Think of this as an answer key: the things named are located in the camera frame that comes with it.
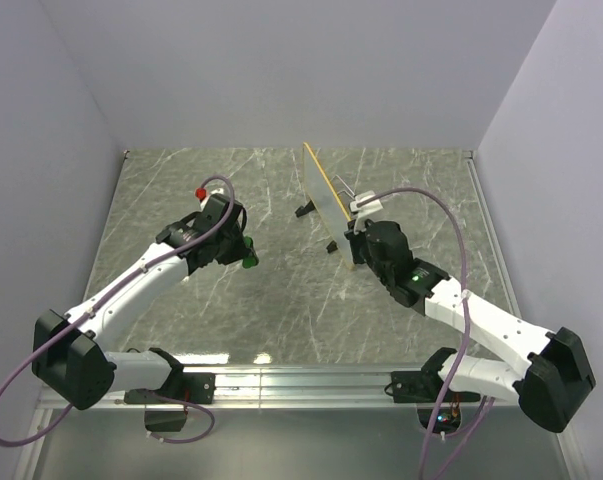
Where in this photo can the black left whiteboard stand foot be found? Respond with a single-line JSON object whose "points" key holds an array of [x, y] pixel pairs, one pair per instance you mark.
{"points": [[304, 209]]}

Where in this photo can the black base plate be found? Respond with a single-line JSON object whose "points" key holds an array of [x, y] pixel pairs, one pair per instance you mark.
{"points": [[413, 386], [197, 388]]}

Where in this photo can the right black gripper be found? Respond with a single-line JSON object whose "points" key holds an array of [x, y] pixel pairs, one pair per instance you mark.
{"points": [[355, 240]]}

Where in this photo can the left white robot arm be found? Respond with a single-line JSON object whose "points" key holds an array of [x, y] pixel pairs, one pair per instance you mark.
{"points": [[77, 359]]}

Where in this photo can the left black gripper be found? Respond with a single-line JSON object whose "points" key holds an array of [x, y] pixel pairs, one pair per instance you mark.
{"points": [[239, 252]]}

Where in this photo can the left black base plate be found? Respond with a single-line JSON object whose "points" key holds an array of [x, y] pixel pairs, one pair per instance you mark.
{"points": [[197, 388]]}

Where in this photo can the black whiteboard stand foot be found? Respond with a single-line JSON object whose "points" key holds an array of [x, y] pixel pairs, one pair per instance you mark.
{"points": [[332, 247], [304, 209]]}

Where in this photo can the orange framed whiteboard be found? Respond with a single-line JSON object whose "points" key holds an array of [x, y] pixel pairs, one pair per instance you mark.
{"points": [[328, 205]]}

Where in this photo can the black right whiteboard stand foot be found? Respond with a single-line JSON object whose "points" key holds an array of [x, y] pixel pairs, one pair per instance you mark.
{"points": [[332, 247]]}

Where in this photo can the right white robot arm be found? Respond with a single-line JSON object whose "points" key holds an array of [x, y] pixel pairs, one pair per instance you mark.
{"points": [[546, 373]]}

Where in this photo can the green whiteboard eraser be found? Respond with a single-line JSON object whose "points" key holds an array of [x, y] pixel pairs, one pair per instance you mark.
{"points": [[250, 259]]}

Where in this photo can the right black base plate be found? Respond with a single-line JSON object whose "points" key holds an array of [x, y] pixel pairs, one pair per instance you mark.
{"points": [[413, 386]]}

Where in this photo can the aluminium mounting rail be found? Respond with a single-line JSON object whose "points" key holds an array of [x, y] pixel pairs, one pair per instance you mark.
{"points": [[328, 386]]}

